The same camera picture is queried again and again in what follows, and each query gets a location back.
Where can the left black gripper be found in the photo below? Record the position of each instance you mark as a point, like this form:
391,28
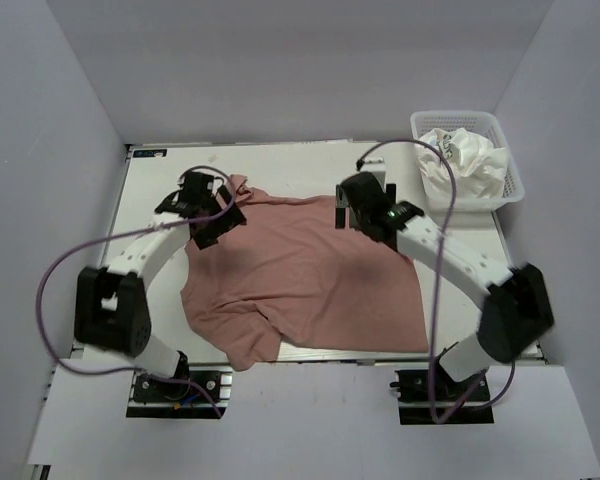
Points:
209,237

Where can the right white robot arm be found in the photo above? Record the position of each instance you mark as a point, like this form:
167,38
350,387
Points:
514,303

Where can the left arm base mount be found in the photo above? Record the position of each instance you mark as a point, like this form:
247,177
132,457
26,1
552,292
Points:
152,399

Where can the pink t shirt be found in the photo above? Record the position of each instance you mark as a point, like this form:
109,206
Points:
289,275

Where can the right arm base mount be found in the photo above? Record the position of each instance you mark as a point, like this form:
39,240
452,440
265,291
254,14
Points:
410,388

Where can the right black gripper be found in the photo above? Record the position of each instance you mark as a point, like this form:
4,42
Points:
342,205

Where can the white printed t shirt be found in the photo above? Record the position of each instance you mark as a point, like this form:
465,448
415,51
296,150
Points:
478,166

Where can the white plastic basket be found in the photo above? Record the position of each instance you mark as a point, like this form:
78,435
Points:
484,124

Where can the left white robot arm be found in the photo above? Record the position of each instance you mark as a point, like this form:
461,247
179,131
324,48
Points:
112,309

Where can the blue label sticker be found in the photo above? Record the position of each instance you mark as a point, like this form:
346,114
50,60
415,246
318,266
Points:
149,153

